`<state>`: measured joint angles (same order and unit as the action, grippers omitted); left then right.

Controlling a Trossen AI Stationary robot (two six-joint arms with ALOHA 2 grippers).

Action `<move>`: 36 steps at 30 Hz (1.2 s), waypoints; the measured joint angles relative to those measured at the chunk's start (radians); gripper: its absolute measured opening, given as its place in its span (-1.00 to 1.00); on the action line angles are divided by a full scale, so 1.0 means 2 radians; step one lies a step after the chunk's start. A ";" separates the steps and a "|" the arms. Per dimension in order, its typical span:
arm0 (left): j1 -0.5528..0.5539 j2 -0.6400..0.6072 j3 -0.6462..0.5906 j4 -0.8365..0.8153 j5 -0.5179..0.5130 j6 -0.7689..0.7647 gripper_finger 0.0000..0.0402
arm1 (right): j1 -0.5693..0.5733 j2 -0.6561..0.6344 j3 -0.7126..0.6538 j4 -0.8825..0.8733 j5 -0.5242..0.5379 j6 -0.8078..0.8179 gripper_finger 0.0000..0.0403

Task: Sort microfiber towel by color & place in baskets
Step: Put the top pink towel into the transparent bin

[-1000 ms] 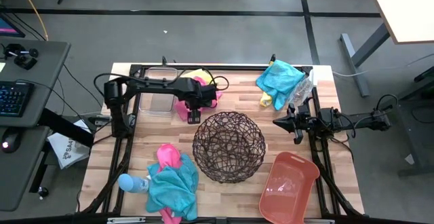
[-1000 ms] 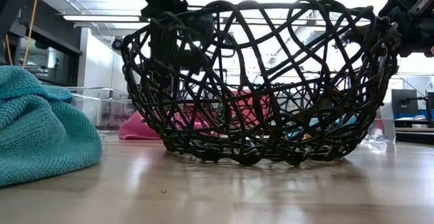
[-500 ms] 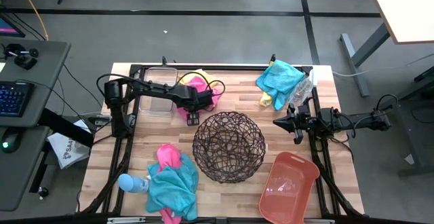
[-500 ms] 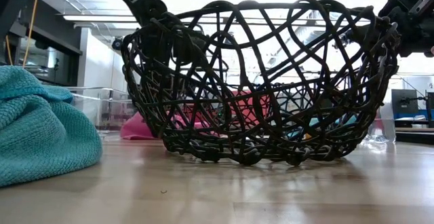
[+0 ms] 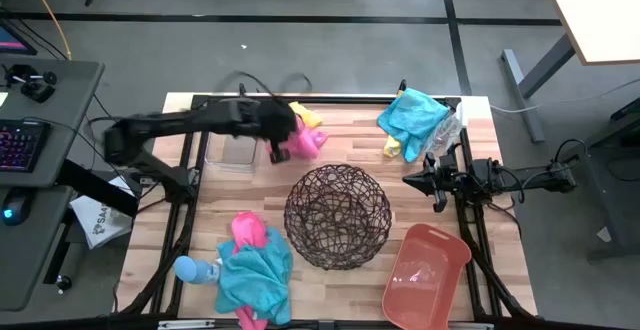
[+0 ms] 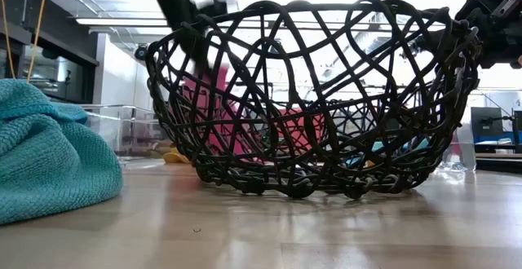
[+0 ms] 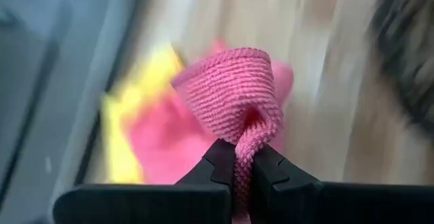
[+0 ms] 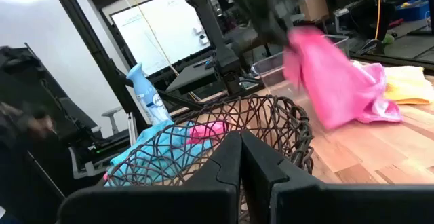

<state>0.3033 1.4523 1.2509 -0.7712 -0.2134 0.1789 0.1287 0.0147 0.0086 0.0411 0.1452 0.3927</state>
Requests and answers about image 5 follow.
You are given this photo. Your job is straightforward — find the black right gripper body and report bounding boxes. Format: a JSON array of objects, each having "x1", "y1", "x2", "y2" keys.
[{"x1": 423, "y1": 152, "x2": 459, "y2": 214}]

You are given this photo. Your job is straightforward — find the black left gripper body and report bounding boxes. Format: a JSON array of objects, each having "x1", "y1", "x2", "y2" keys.
[{"x1": 252, "y1": 98, "x2": 299, "y2": 165}]

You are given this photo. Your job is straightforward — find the yellow microfiber towel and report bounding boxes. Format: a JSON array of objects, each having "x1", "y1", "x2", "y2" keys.
[
  {"x1": 288, "y1": 100, "x2": 324, "y2": 129},
  {"x1": 382, "y1": 134, "x2": 404, "y2": 159}
]

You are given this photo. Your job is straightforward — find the pink microfiber towel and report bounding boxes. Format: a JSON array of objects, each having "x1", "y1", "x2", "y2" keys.
[
  {"x1": 230, "y1": 211, "x2": 271, "y2": 330},
  {"x1": 264, "y1": 114, "x2": 330, "y2": 160}
]

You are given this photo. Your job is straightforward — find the light blue microfiber towel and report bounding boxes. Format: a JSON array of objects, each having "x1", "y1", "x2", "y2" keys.
[{"x1": 376, "y1": 87, "x2": 451, "y2": 164}]

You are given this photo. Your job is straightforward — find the teal microfiber towel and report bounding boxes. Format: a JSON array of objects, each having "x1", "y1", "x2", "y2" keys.
[{"x1": 214, "y1": 227, "x2": 295, "y2": 326}]

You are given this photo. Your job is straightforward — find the clear plastic bottle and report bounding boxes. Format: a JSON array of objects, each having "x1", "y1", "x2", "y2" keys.
[{"x1": 424, "y1": 112, "x2": 464, "y2": 156}]

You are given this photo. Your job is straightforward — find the clear plastic container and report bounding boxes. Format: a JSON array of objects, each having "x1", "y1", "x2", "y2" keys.
[{"x1": 204, "y1": 130, "x2": 261, "y2": 174}]

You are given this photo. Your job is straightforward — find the orange plastic basket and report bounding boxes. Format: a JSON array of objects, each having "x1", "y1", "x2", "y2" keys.
[{"x1": 380, "y1": 222, "x2": 473, "y2": 330}]

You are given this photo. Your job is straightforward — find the grey table leg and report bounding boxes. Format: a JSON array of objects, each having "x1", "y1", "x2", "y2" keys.
[{"x1": 499, "y1": 33, "x2": 577, "y2": 144}]

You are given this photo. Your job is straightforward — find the blue plastic bottle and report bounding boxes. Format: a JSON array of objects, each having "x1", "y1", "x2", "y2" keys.
[{"x1": 173, "y1": 255, "x2": 224, "y2": 286}]

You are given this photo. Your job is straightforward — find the dark grey stand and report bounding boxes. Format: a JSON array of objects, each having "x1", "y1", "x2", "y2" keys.
[{"x1": 549, "y1": 97, "x2": 640, "y2": 262}]

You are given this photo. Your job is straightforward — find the black desk beam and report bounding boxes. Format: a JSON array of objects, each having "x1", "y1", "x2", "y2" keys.
[{"x1": 55, "y1": 158, "x2": 141, "y2": 219}]

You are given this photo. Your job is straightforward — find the white paper bag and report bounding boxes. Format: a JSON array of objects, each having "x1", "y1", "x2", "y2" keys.
[{"x1": 69, "y1": 177, "x2": 135, "y2": 250}]

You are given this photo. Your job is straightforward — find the grey side desk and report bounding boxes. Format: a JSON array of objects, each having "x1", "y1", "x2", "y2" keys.
[
  {"x1": 0, "y1": 185, "x2": 76, "y2": 314},
  {"x1": 0, "y1": 58, "x2": 106, "y2": 189}
]

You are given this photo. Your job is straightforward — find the white table top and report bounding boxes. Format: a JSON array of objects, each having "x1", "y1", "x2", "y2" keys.
[{"x1": 538, "y1": 0, "x2": 640, "y2": 66}]

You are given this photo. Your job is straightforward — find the black desk gadget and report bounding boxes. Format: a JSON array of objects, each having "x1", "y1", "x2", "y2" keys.
[{"x1": 4, "y1": 63, "x2": 59, "y2": 104}]

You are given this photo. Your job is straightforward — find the backlit black keyboard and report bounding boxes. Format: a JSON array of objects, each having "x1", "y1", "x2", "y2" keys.
[{"x1": 0, "y1": 118, "x2": 52, "y2": 174}]

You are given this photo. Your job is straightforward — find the black computer mouse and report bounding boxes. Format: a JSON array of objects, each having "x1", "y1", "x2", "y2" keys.
[{"x1": 1, "y1": 188, "x2": 32, "y2": 227}]

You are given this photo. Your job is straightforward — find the computer monitor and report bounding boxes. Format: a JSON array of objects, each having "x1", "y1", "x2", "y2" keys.
[{"x1": 0, "y1": 18, "x2": 39, "y2": 56}]

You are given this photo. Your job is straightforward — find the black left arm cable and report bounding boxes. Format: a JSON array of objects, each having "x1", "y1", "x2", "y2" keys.
[{"x1": 214, "y1": 69, "x2": 314, "y2": 102}]

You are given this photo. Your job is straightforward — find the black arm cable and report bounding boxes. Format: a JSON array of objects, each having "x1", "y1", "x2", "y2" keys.
[
  {"x1": 214, "y1": 69, "x2": 314, "y2": 102},
  {"x1": 551, "y1": 138, "x2": 589, "y2": 172}
]

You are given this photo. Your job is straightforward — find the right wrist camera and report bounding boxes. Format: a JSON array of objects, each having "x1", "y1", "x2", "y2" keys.
[{"x1": 467, "y1": 157, "x2": 495, "y2": 182}]

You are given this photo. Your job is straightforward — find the black metal table frame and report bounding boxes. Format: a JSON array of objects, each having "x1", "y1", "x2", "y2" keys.
[{"x1": 117, "y1": 92, "x2": 539, "y2": 330}]

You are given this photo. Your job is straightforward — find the dark wire basket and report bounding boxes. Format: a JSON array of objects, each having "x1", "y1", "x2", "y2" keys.
[{"x1": 283, "y1": 163, "x2": 394, "y2": 271}]

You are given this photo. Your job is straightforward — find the white cable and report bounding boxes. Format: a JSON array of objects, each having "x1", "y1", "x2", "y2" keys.
[{"x1": 489, "y1": 78, "x2": 640, "y2": 115}]

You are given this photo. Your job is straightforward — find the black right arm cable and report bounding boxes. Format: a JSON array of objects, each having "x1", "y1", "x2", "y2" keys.
[{"x1": 551, "y1": 138, "x2": 589, "y2": 172}]

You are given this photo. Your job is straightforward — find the black desk cable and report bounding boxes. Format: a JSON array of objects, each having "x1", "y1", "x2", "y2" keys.
[{"x1": 84, "y1": 93, "x2": 119, "y2": 124}]

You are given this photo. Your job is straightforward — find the silver metal bracket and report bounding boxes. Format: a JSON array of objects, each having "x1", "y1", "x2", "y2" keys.
[{"x1": 157, "y1": 319, "x2": 216, "y2": 330}]

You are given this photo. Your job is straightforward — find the yellow cable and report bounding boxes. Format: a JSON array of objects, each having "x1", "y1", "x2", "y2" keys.
[{"x1": 20, "y1": 0, "x2": 72, "y2": 61}]

